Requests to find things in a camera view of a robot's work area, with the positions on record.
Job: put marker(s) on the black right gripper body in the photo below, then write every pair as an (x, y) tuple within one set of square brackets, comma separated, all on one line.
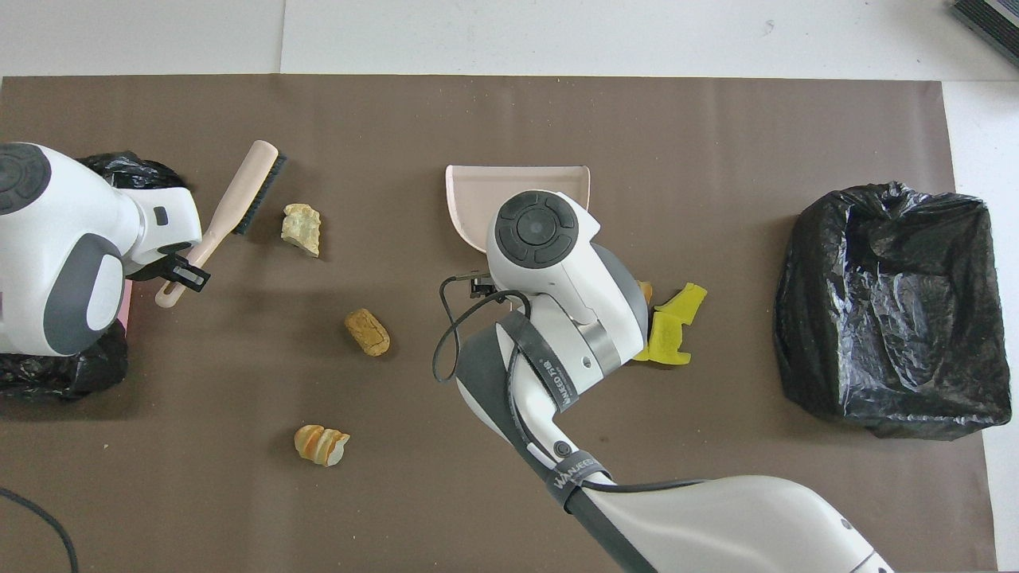
[(482, 285)]

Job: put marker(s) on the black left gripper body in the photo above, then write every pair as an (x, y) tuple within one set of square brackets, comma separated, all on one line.
[(151, 269)]

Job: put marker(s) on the beige plastic dustpan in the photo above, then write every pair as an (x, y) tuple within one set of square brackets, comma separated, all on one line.
[(478, 191)]

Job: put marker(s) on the brown paper table mat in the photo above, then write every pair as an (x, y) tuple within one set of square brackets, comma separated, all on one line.
[(509, 119)]

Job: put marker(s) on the yellow wedge sponge piece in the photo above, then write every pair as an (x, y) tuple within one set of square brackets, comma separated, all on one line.
[(685, 301)]

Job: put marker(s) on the beige hand brush black bristles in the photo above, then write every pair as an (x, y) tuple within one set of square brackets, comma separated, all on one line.
[(239, 191)]

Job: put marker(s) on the brown bread roll toy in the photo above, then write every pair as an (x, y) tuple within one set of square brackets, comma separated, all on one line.
[(368, 332)]

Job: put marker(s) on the dark ribbed panel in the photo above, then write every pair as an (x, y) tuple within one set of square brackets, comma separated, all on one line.
[(991, 20)]

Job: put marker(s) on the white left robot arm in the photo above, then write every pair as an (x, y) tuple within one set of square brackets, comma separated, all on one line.
[(64, 239)]

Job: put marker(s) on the bin lined with black bag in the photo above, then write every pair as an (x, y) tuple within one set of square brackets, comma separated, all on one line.
[(876, 318)]

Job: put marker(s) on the loose black trash bag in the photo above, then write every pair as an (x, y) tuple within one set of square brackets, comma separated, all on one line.
[(95, 370)]

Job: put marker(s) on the pink plastic bin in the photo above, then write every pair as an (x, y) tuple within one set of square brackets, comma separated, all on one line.
[(126, 306)]

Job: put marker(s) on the pale flaky bread toy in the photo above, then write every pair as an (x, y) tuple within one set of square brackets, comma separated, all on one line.
[(302, 229)]

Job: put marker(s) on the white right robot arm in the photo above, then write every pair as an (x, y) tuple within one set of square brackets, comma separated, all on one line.
[(557, 263)]

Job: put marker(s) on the striped croissant toy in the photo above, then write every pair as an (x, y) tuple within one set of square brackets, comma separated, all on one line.
[(646, 291), (321, 446)]

